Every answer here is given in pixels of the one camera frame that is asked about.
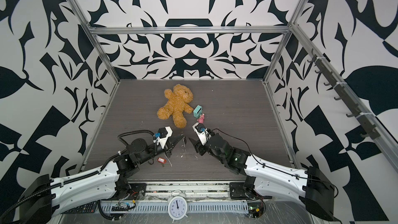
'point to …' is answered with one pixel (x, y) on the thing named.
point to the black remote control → (88, 208)
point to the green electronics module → (255, 209)
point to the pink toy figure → (201, 120)
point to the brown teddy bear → (180, 100)
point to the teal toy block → (198, 111)
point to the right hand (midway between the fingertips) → (194, 134)
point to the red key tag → (161, 160)
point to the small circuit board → (122, 207)
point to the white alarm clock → (178, 205)
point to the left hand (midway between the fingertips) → (182, 132)
